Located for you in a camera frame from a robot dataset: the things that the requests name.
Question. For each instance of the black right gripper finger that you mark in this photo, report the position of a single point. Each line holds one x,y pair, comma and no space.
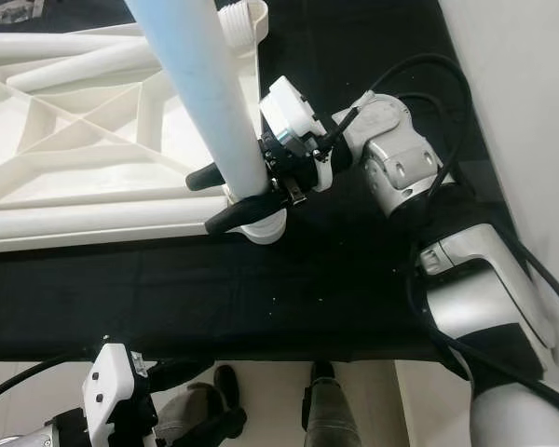
207,179
238,219

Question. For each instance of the grey right robot leg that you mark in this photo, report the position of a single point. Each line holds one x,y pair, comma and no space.
331,419

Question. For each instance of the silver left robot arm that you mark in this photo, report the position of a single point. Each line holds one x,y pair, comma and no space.
70,433

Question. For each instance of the grey robot leg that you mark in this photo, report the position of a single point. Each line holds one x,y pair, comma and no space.
186,410
331,419

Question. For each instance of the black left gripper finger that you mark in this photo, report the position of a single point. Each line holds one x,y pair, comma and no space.
186,372
224,426

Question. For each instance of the black tablecloth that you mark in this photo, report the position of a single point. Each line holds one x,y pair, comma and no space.
224,307

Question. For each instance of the white plastic table top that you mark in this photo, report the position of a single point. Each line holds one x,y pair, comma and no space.
121,172

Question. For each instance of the grey left robot leg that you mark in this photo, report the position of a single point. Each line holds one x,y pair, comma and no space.
186,410

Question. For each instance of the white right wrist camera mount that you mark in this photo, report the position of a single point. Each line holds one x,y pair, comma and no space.
293,102

